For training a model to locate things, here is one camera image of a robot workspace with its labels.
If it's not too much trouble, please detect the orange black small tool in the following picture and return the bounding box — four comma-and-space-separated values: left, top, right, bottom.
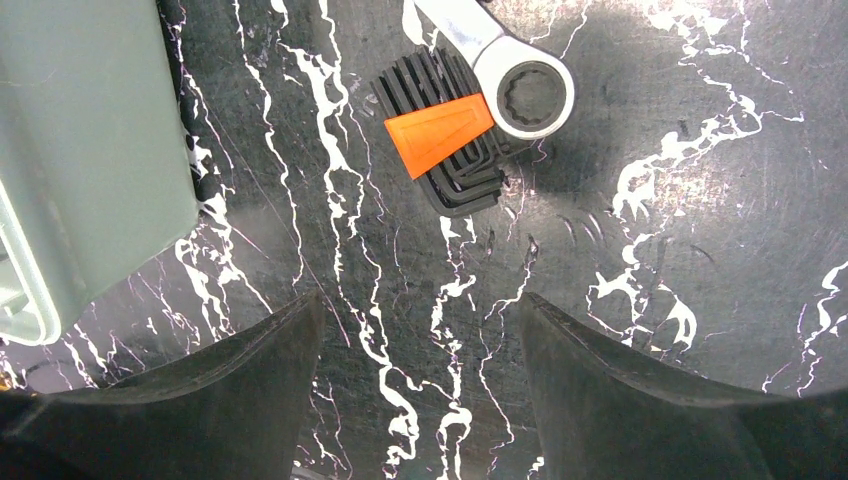
371, 48, 527, 218

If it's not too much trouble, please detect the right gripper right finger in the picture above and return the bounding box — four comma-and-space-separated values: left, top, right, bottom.
518, 293, 847, 479

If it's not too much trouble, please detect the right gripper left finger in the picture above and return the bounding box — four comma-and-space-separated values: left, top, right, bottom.
1, 294, 325, 479

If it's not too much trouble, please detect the green plastic tool box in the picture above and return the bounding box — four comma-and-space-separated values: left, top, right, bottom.
1, 1, 198, 346

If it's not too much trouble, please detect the silver combination wrench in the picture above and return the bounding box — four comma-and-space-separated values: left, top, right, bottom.
415, 0, 576, 140

